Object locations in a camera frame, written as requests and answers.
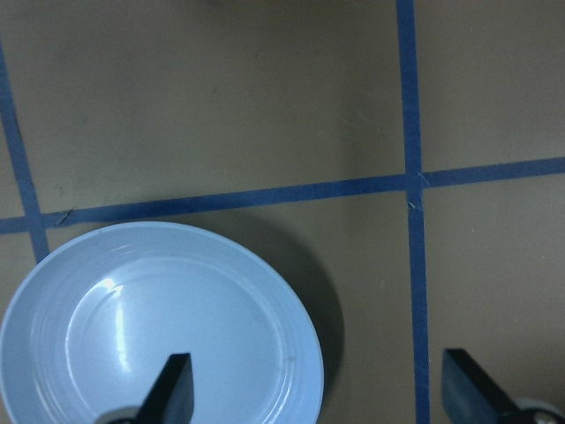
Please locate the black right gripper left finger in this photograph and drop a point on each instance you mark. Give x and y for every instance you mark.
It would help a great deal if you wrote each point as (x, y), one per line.
(171, 399)

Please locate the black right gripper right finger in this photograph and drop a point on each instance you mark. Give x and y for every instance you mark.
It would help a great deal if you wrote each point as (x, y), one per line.
(470, 395)

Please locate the blue plate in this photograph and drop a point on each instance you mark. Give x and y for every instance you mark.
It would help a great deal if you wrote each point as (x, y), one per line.
(90, 328)

